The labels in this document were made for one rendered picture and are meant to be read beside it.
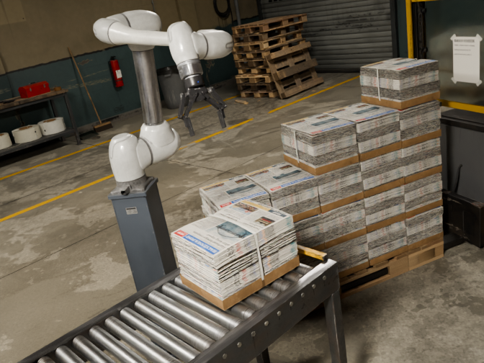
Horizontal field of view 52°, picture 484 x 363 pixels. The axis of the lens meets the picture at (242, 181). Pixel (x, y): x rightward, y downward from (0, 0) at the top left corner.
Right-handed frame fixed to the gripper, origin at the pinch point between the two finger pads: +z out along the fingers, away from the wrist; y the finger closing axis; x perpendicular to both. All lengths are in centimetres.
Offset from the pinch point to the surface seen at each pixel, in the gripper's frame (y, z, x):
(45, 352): 77, 59, -13
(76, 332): 65, 57, -16
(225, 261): 15, 47, 17
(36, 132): -8, -113, -647
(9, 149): 37, -95, -632
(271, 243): -5.5, 47.3, 13.5
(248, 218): -3.3, 37.1, 4.6
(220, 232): 9.7, 38.1, 6.2
